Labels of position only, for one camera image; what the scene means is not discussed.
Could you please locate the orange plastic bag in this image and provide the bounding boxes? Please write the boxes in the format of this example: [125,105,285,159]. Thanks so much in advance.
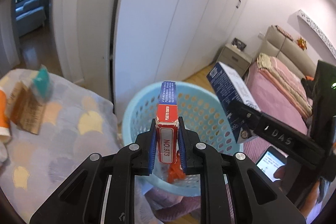
[167,153,186,184]

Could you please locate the blue white carton box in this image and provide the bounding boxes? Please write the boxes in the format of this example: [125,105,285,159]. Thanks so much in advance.
[207,61,260,143]

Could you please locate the orange paper cup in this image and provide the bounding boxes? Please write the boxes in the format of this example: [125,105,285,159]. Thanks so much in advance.
[0,90,11,144]

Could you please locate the brown paper packet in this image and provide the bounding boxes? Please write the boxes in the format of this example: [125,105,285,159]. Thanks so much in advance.
[5,81,46,135]

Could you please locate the red playing card box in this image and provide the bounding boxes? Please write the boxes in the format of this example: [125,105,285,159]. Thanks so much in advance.
[155,81,179,164]

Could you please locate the teal packet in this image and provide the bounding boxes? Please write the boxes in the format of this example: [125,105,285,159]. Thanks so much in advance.
[31,65,52,103]

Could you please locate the person's right hand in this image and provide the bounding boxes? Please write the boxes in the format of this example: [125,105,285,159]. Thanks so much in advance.
[273,165,286,188]

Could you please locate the smartphone with lit screen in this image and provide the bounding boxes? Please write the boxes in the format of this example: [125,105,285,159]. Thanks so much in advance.
[256,146,286,182]

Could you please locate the fan-pattern tablecloth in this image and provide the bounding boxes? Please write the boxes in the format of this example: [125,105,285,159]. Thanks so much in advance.
[1,74,118,222]

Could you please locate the folded blankets on bed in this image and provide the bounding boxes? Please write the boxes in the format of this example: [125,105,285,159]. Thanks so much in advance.
[256,53,312,120]

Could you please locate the light blue laundry basket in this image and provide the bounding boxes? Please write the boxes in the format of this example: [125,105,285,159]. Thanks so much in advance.
[121,81,243,197]

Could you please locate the beige padded headboard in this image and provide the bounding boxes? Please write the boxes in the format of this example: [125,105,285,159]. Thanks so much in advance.
[259,25,317,79]

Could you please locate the grey bedside table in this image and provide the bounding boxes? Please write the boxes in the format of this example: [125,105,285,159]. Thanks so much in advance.
[217,44,252,77]

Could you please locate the distant blue bed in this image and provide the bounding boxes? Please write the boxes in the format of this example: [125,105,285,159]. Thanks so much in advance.
[15,0,47,37]

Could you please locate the white wardrobe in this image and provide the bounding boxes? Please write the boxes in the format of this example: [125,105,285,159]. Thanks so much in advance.
[113,0,247,119]

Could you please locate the photo frame on nightstand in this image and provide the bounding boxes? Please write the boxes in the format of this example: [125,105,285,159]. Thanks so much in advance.
[231,38,247,51]

